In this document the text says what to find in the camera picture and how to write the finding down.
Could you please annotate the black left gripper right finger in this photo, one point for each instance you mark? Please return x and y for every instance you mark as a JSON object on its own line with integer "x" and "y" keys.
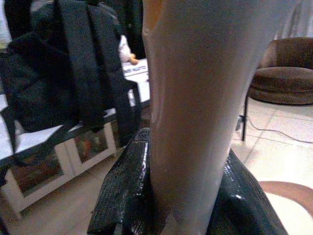
{"x": 244, "y": 203}

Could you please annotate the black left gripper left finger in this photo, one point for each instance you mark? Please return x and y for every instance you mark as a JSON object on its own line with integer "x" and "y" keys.
{"x": 119, "y": 191}

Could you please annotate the brown and white rug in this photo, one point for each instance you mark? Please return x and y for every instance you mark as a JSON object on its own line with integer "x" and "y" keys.
{"x": 291, "y": 191}

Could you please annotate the white cabinet with glass doors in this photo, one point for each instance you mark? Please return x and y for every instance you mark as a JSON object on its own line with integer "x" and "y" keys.
{"x": 68, "y": 159}

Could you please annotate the black stand leg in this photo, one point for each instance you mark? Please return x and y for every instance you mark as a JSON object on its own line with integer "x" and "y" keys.
{"x": 245, "y": 117}

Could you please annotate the white printed box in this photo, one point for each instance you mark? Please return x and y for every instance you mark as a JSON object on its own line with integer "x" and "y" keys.
{"x": 135, "y": 71}

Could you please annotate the brown armchair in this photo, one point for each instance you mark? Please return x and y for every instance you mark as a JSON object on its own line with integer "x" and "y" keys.
{"x": 283, "y": 78}

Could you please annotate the black jacket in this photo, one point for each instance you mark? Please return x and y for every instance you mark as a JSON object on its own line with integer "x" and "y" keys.
{"x": 61, "y": 73}

